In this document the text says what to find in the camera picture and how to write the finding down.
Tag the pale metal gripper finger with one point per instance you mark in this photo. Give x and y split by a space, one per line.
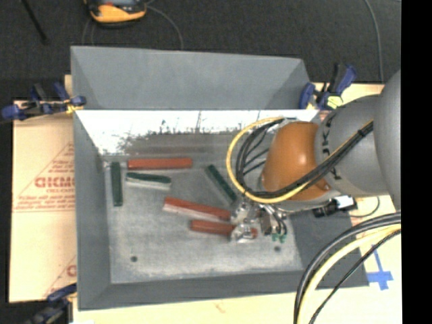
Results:
243 233
243 212

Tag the red-brown flat block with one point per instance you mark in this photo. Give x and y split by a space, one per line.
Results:
197 209
211 227
158 163

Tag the dark green flat block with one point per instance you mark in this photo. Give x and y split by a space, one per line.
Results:
116 184
221 182
148 179

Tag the grey metal bin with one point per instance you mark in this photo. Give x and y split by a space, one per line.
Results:
189 248

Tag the brown cardboard board red print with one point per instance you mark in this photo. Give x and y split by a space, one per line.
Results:
40 241

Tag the black cylinder on white bracket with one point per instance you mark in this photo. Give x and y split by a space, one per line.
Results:
329 208

